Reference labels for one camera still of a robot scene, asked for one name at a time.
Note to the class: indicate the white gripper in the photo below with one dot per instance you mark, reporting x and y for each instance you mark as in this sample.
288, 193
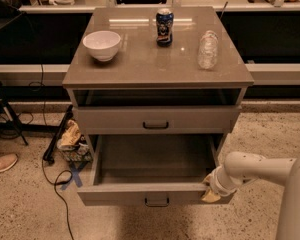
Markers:
215, 183

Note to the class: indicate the grey drawer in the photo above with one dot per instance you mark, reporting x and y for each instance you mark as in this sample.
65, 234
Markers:
151, 170
156, 119

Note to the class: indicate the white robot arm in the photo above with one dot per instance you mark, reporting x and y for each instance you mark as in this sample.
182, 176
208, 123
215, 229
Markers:
240, 168

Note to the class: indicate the grey top drawer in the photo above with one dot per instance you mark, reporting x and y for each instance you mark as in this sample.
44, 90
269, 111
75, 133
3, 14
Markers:
156, 119

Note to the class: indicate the grey drawer cabinet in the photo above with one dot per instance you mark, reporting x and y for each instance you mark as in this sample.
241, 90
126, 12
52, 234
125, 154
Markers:
145, 74

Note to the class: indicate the patterned small box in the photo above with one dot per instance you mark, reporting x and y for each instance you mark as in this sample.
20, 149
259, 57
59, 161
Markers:
77, 154

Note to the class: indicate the blue tape cross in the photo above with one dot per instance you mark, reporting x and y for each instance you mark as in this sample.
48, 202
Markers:
75, 169

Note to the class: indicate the clear plastic water bottle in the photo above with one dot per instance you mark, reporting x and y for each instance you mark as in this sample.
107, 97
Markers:
208, 50

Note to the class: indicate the crumpled snack bag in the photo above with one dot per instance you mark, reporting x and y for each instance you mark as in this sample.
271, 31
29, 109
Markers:
69, 137

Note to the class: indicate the black power strip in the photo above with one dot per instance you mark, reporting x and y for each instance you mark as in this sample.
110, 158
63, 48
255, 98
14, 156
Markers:
48, 154

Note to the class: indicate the blue soda can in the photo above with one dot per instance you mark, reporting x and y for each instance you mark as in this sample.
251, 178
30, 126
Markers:
164, 23

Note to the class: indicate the white ceramic bowl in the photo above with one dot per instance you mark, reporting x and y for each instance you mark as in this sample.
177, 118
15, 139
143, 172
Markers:
102, 45

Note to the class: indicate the tan shoe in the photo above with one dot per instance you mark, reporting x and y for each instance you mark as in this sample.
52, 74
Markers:
7, 162

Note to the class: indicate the black tripod stand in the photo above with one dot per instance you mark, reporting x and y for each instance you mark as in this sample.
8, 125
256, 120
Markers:
10, 121

